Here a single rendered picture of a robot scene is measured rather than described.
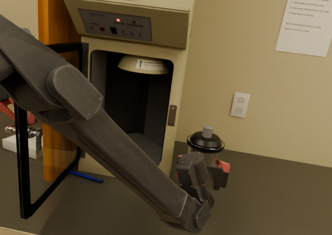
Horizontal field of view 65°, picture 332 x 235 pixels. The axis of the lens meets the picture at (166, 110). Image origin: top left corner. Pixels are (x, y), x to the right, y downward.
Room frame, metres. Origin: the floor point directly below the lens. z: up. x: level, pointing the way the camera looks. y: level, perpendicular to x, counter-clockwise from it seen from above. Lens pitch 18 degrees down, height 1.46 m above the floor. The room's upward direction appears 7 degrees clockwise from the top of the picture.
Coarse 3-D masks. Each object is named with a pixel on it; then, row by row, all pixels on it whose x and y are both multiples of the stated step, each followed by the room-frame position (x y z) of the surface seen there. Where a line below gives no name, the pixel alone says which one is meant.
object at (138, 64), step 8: (128, 56) 0.83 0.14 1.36; (136, 56) 0.82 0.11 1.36; (144, 56) 0.82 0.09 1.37; (120, 64) 0.84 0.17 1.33; (128, 64) 0.81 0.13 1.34; (136, 64) 0.81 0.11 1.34; (144, 64) 0.81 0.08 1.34; (152, 64) 0.81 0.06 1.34; (160, 64) 0.83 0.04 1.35; (136, 72) 0.80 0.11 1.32; (144, 72) 0.80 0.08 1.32; (152, 72) 0.81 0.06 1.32; (160, 72) 0.82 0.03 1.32; (168, 72) 0.86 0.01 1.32
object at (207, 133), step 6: (204, 126) 0.69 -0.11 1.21; (210, 126) 0.69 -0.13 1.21; (198, 132) 0.71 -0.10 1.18; (204, 132) 0.68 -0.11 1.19; (210, 132) 0.68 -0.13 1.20; (192, 138) 0.68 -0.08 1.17; (198, 138) 0.66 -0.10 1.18; (204, 138) 0.67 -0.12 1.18; (210, 138) 0.67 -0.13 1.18; (216, 138) 0.68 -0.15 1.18; (198, 144) 0.65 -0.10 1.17; (204, 144) 0.65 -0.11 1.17; (210, 144) 0.65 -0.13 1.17; (216, 144) 0.65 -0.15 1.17
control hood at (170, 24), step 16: (64, 0) 0.70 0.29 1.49; (80, 0) 0.69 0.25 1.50; (96, 0) 0.68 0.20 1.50; (112, 0) 0.68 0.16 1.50; (128, 0) 0.67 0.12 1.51; (80, 16) 0.73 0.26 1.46; (144, 16) 0.69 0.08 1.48; (160, 16) 0.68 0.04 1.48; (176, 16) 0.67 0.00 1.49; (80, 32) 0.77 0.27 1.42; (160, 32) 0.72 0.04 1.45; (176, 32) 0.71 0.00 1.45
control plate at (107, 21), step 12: (84, 12) 0.71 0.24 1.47; (96, 12) 0.70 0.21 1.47; (108, 12) 0.70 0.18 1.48; (84, 24) 0.74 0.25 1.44; (96, 24) 0.74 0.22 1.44; (108, 24) 0.73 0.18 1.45; (120, 24) 0.72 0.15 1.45; (132, 24) 0.71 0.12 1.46; (144, 24) 0.71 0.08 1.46; (120, 36) 0.75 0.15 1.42; (132, 36) 0.74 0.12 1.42; (144, 36) 0.74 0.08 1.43
